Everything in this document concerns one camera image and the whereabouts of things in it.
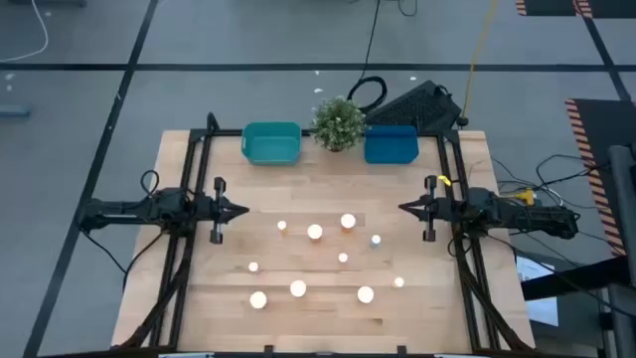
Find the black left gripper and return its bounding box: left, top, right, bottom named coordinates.
left=192, top=176, right=250, bottom=246

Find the black metal table frame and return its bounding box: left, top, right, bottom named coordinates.
left=113, top=112, right=536, bottom=357

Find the yellow cable connector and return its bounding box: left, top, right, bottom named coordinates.
left=501, top=187, right=537, bottom=206

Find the white floor cable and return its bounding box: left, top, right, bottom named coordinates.
left=0, top=0, right=50, bottom=65

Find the yellow hanging cable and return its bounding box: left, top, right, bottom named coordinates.
left=459, top=0, right=500, bottom=125

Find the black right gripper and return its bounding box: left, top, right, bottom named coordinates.
left=398, top=174, right=457, bottom=244

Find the black hazard-striped floor mat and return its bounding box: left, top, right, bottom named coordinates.
left=515, top=0, right=636, bottom=20
left=564, top=97, right=636, bottom=259

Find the black coiled cable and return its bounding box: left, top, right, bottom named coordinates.
left=346, top=0, right=389, bottom=114

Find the blue plastic bin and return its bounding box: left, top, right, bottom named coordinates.
left=363, top=124, right=420, bottom=166

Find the black metal beam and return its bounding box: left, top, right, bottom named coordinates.
left=520, top=256, right=632, bottom=302

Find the small potted green plant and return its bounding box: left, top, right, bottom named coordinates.
left=310, top=95, right=368, bottom=154

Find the grey floor bar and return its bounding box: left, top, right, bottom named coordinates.
left=0, top=103, right=32, bottom=119

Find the teal plastic bin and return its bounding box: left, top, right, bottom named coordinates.
left=240, top=121, right=303, bottom=167

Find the white paper sheet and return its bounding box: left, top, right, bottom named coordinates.
left=515, top=254, right=560, bottom=328

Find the grey metal post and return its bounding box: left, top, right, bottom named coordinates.
left=606, top=144, right=636, bottom=358

